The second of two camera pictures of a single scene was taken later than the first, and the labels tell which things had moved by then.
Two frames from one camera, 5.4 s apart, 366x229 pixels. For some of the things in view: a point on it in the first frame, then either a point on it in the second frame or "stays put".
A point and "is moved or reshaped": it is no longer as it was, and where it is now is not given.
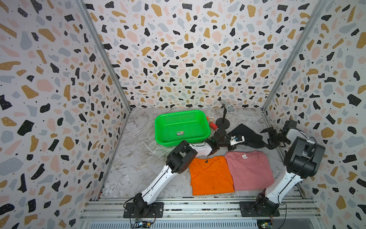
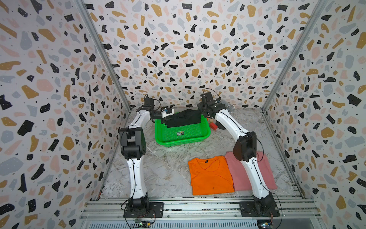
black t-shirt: (252, 140) is moved or reshaped
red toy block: (213, 126) stays put
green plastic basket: (172, 129) stays put
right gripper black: (270, 130) → (199, 106)
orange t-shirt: (210, 175) stays put
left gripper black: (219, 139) → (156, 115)
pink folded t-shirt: (251, 170) stays put
